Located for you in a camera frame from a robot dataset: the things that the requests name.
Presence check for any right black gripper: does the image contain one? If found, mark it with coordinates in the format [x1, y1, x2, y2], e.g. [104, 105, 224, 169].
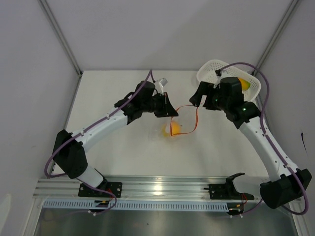
[189, 82, 229, 112]

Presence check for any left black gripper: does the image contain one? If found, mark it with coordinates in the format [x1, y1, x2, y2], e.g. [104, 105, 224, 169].
[142, 92, 178, 118]

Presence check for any orange fruit with leaf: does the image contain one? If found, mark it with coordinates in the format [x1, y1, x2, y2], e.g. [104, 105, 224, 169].
[170, 121, 182, 136]

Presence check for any clear orange zip top bag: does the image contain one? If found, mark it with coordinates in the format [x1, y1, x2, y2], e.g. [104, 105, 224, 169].
[157, 105, 199, 140]

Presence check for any yellow green mango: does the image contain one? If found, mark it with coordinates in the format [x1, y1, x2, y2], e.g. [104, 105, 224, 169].
[238, 77, 251, 91]

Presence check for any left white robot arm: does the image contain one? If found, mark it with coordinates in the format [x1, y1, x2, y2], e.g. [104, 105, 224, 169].
[53, 78, 178, 197]

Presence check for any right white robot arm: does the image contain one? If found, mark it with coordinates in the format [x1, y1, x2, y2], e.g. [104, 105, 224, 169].
[189, 77, 312, 215]

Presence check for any white perforated plastic basket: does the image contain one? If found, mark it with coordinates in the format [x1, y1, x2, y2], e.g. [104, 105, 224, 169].
[196, 59, 261, 102]

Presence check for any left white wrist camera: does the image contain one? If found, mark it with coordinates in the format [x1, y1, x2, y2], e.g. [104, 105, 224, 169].
[154, 78, 168, 94]

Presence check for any right side aluminium rail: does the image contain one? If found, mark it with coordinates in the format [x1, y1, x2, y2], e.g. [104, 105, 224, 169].
[255, 97, 287, 183]

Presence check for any aluminium mounting rail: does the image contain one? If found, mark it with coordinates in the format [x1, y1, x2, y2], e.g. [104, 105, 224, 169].
[33, 175, 301, 204]

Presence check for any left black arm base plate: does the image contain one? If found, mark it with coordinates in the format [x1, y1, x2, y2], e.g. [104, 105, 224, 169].
[78, 182, 123, 198]

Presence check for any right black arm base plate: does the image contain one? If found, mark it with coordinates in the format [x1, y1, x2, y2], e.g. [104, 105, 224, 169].
[204, 183, 254, 200]

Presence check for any white slotted cable duct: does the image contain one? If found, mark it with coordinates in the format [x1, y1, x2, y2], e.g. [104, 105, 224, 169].
[43, 199, 229, 212]

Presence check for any right aluminium frame post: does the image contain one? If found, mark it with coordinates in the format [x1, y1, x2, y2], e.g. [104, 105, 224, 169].
[256, 0, 302, 69]

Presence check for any aluminium frame post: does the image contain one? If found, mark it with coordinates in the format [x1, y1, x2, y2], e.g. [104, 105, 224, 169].
[256, 0, 302, 69]
[37, 0, 83, 78]

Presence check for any left aluminium frame post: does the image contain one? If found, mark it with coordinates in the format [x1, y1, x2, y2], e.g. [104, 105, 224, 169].
[37, 0, 83, 78]

